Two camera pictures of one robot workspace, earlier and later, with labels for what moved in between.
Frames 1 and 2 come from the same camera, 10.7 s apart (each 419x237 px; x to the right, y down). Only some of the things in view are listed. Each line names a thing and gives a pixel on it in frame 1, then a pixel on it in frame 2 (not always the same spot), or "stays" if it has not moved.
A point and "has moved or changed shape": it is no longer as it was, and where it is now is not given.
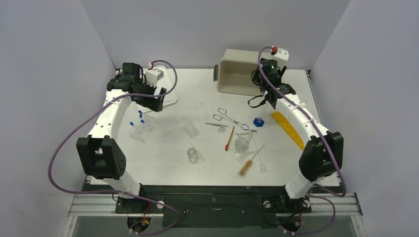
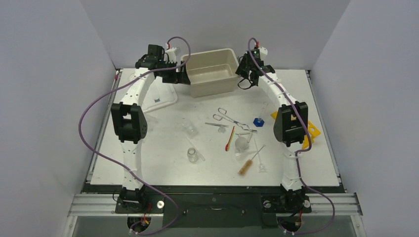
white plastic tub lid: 165,81 stays
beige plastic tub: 233,71 has moved or changed shape
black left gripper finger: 153,103 -> 183,77
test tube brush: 247,165 stays
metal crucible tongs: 222,113 stays
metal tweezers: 215,124 stays
